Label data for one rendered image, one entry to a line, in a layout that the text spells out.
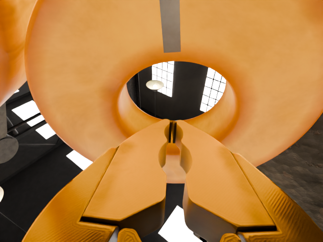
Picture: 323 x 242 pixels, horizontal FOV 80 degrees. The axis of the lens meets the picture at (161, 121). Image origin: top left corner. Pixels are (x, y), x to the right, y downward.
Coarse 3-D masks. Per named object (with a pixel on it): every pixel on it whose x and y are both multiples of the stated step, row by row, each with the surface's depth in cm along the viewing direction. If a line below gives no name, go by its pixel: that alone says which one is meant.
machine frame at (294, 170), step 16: (320, 128) 33; (304, 144) 37; (320, 144) 35; (272, 160) 43; (288, 160) 41; (304, 160) 38; (320, 160) 36; (272, 176) 45; (288, 176) 43; (304, 176) 40; (320, 176) 38; (288, 192) 45; (304, 192) 42; (320, 192) 40; (304, 208) 45; (320, 208) 42; (320, 224) 44
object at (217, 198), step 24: (192, 144) 10; (216, 144) 10; (192, 168) 8; (216, 168) 9; (192, 192) 7; (216, 192) 7; (240, 192) 7; (192, 216) 7; (216, 216) 6; (240, 216) 6; (264, 216) 7; (216, 240) 7
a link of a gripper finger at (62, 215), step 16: (96, 160) 9; (80, 176) 8; (96, 176) 8; (64, 192) 7; (80, 192) 7; (48, 208) 6; (64, 208) 6; (80, 208) 7; (32, 224) 6; (48, 224) 6; (64, 224) 6; (80, 224) 6; (96, 224) 6; (32, 240) 6; (48, 240) 6; (64, 240) 6; (80, 240) 6; (96, 240) 6; (112, 240) 6
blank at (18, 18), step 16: (0, 0) 7; (16, 0) 7; (32, 0) 8; (0, 16) 7; (16, 16) 8; (0, 32) 7; (16, 32) 8; (0, 48) 8; (16, 48) 8; (0, 64) 8; (16, 64) 9; (0, 80) 9; (16, 80) 9; (0, 96) 9
